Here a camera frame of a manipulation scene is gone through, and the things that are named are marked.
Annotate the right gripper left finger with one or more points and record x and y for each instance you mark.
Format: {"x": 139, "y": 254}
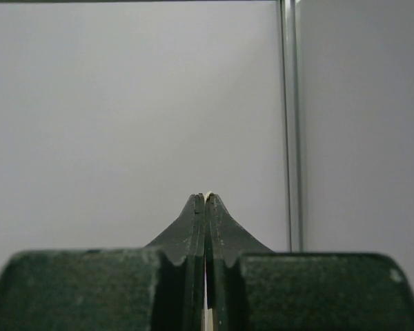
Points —
{"x": 157, "y": 287}

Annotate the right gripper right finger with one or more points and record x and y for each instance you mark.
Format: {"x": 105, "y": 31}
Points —
{"x": 250, "y": 287}

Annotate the right aluminium frame post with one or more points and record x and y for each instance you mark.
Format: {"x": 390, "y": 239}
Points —
{"x": 287, "y": 17}

